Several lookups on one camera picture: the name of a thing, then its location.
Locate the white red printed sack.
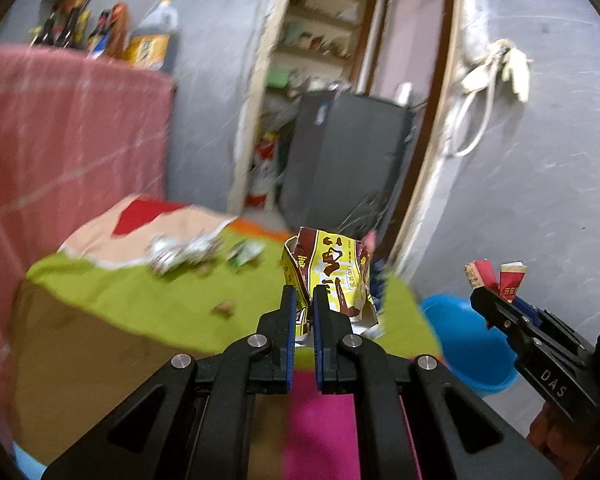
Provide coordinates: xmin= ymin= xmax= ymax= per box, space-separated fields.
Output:
xmin=245 ymin=132 xmax=281 ymax=208

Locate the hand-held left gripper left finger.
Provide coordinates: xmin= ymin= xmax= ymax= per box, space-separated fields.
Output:
xmin=40 ymin=284 xmax=301 ymax=480

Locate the red cigarette pack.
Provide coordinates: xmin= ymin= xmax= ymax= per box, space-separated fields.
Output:
xmin=464 ymin=258 xmax=528 ymax=303

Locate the green white wrapper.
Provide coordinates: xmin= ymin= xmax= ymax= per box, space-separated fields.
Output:
xmin=227 ymin=240 xmax=266 ymax=273

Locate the pale door frame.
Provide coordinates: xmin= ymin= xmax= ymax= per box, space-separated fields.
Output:
xmin=229 ymin=0 xmax=306 ymax=216

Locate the brown wooden door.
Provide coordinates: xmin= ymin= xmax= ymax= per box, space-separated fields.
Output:
xmin=360 ymin=0 xmax=456 ymax=261

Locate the pink checked towel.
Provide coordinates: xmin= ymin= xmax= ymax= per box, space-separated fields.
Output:
xmin=0 ymin=45 xmax=178 ymax=411

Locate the crumpled silver wrapper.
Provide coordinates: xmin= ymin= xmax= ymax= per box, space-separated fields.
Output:
xmin=147 ymin=235 xmax=223 ymax=276

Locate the yellow label oil jug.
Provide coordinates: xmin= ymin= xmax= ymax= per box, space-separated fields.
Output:
xmin=125 ymin=0 xmax=181 ymax=72

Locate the colourful printed tablecloth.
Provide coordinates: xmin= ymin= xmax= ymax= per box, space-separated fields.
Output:
xmin=10 ymin=195 xmax=446 ymax=480

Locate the person's right hand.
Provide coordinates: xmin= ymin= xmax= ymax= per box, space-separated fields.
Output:
xmin=527 ymin=400 xmax=581 ymax=466

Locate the blue plastic basin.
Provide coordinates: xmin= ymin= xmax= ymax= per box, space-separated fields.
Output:
xmin=420 ymin=294 xmax=518 ymax=396

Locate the wooden wall shelf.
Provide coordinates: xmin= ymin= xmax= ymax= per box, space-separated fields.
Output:
xmin=265 ymin=0 xmax=376 ymax=106

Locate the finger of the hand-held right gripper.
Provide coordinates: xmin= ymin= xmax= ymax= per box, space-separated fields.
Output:
xmin=470 ymin=285 xmax=541 ymax=356
xmin=512 ymin=297 xmax=576 ymax=341

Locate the cluster of sauce bottles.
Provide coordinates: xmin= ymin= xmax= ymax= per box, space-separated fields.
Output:
xmin=30 ymin=0 xmax=131 ymax=61

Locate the yellow brown snack bag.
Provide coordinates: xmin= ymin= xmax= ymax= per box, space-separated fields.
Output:
xmin=280 ymin=226 xmax=386 ymax=341

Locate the white hanging cloth bag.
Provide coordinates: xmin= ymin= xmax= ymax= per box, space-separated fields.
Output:
xmin=447 ymin=37 xmax=533 ymax=158

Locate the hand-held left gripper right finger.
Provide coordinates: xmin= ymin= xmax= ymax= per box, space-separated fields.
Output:
xmin=312 ymin=284 xmax=563 ymax=480

